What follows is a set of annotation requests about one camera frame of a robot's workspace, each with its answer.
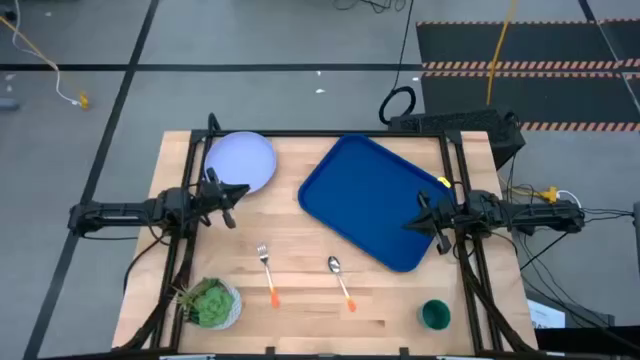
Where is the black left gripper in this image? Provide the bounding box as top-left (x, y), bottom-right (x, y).
top-left (195, 167), bottom-right (251, 230)

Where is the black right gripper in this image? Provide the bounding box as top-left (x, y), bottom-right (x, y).
top-left (404, 190), bottom-right (459, 255)

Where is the lavender round plate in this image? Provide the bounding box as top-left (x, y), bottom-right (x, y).
top-left (203, 131), bottom-right (278, 195)

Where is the blue plastic tray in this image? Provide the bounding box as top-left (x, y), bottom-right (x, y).
top-left (297, 133), bottom-right (457, 274)

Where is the green plastic cup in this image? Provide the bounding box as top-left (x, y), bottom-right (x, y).
top-left (417, 298), bottom-right (452, 332)

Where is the orange handled metal spoon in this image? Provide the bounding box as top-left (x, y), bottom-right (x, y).
top-left (327, 255), bottom-right (358, 314)

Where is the orange handled metal fork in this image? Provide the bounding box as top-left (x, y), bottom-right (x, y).
top-left (256, 242), bottom-right (281, 309)

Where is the black computer tower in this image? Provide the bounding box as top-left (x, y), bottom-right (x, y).
top-left (388, 107), bottom-right (527, 170)

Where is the green succulent in pot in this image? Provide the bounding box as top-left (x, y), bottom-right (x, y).
top-left (172, 277), bottom-right (244, 331)

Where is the white paper sheet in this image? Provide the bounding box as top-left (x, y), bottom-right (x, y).
top-left (526, 298), bottom-right (567, 330)

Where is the black hazard striped floor mat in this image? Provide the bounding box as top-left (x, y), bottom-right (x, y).
top-left (415, 18), bottom-right (640, 133)

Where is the black cable bundle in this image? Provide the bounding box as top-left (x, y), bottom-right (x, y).
top-left (119, 214), bottom-right (201, 351)
top-left (452, 234), bottom-right (539, 354)

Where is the black aluminium table frame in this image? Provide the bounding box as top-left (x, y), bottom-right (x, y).
top-left (112, 113), bottom-right (540, 360)

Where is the yellow cable connector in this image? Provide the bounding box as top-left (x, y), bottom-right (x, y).
top-left (519, 184), bottom-right (559, 204)

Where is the black hanging coiled cable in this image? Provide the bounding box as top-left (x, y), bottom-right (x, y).
top-left (378, 0), bottom-right (418, 126)

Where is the yellow floor cable with plug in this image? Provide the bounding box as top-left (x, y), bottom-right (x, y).
top-left (0, 14), bottom-right (92, 111)

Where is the yellow hanging cable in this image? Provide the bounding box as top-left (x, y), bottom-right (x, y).
top-left (486, 0), bottom-right (519, 107)

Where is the white floor cable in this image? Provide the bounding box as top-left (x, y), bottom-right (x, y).
top-left (12, 0), bottom-right (81, 107)

